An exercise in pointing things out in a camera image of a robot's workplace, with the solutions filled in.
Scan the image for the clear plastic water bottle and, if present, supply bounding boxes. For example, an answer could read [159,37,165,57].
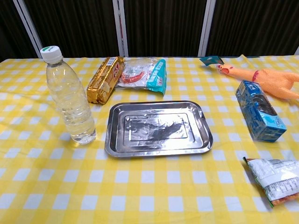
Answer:
[39,45,97,145]

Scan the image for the stainless steel tray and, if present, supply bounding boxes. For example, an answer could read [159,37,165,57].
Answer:
[104,100,214,159]

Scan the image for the clear teal sausage snack bag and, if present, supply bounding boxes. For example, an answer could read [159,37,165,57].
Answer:
[115,57,168,96]

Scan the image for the gold foil biscuit packet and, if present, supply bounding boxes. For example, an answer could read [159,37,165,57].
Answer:
[86,56,126,105]

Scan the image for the yellow white checkered tablecloth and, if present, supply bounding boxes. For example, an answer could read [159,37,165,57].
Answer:
[0,55,299,224]

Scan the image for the black ribbed backdrop curtain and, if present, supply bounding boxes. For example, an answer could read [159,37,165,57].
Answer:
[0,0,299,63]

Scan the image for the blue cookie box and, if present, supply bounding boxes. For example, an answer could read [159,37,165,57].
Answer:
[235,80,287,143]

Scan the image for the yellow rubber chicken toy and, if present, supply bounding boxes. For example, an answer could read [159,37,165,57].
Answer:
[216,63,299,101]

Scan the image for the green silver snack bag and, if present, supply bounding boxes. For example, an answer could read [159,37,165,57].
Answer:
[242,156,299,208]

